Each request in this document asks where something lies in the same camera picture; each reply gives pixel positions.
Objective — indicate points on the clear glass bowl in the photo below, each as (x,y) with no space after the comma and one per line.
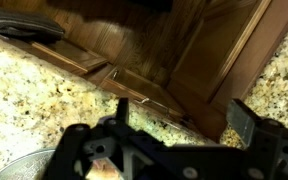
(24,168)

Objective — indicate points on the dark striped towel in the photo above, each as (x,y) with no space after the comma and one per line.
(17,25)

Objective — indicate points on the wooden cabinet door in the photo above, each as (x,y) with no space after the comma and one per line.
(214,50)

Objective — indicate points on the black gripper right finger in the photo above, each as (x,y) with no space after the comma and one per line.
(241,120)

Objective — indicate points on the wooden drawer front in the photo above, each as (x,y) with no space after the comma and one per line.
(67,56)
(140,85)

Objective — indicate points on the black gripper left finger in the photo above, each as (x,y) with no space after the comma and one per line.
(122,110)

